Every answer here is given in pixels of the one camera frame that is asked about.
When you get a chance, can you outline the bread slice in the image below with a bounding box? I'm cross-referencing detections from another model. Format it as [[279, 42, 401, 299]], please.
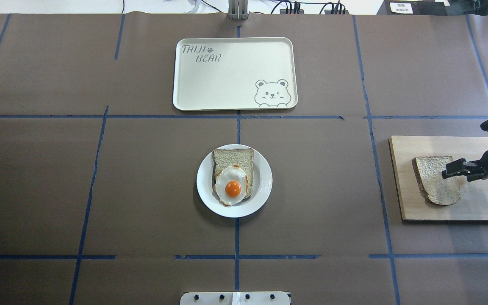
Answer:
[[213, 148, 254, 199], [412, 155, 461, 206]]

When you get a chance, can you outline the bamboo cutting board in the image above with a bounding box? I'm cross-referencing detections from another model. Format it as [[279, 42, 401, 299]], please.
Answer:
[[389, 136, 488, 221]]

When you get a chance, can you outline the fried egg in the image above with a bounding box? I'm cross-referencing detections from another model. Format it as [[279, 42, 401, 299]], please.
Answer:
[[213, 165, 249, 207]]

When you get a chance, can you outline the grey camera post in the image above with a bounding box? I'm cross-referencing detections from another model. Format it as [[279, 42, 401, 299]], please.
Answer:
[[228, 0, 250, 20]]

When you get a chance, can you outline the black power strip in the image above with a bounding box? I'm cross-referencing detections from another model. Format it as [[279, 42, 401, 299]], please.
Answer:
[[270, 0, 350, 15]]

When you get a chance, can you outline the black box with label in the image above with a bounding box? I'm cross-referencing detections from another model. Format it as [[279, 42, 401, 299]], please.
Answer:
[[376, 0, 450, 16]]

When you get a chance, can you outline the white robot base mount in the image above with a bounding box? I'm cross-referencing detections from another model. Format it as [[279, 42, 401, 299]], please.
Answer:
[[180, 291, 292, 305]]

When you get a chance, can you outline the cream bear serving tray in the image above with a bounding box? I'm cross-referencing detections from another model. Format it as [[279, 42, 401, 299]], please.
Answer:
[[172, 37, 298, 111]]

